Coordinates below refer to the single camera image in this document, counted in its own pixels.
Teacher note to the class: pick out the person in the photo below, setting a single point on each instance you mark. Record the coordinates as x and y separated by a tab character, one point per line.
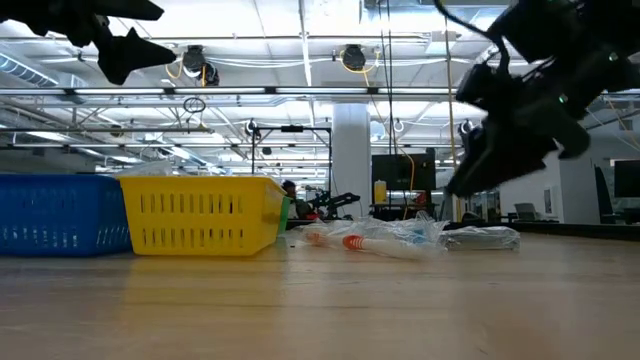
295	200

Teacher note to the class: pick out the yellow bottle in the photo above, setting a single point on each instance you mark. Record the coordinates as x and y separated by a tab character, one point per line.
380	191

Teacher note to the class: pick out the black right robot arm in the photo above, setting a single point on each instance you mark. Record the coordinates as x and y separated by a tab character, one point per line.
575	30

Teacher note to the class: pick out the blue plastic basket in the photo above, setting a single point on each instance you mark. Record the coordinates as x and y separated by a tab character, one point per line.
60	215

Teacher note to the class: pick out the grey laptop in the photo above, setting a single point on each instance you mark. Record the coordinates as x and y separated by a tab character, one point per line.
527	212

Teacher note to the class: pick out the silver ceiling duct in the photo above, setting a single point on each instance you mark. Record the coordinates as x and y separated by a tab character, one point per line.
25	70

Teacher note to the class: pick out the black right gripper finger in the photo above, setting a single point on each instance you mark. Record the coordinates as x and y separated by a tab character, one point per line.
495	165

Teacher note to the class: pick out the black background robot arm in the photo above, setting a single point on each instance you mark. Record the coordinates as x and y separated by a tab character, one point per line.
335	202

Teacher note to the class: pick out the white square pillar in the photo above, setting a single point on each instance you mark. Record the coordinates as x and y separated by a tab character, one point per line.
352	160

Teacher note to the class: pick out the long ceiling light strip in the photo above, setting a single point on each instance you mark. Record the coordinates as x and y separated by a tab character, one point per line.
320	91

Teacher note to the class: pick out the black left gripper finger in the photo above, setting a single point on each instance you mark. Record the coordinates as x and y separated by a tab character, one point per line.
130	10
130	55

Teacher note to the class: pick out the red toothbrush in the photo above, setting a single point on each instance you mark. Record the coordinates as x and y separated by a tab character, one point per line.
365	244

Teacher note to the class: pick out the yellow plastic basket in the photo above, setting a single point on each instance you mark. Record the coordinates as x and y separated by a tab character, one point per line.
200	215

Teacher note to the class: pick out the green plastic basket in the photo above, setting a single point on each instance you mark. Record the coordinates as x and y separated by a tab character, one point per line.
284	215

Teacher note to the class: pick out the black wall screen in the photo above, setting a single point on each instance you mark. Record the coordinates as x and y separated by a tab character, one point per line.
626	177

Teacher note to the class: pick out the black background rig frame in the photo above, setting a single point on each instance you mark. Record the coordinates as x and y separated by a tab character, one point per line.
291	128

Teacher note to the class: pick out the black monitor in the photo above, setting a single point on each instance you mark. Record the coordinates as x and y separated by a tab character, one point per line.
402	172

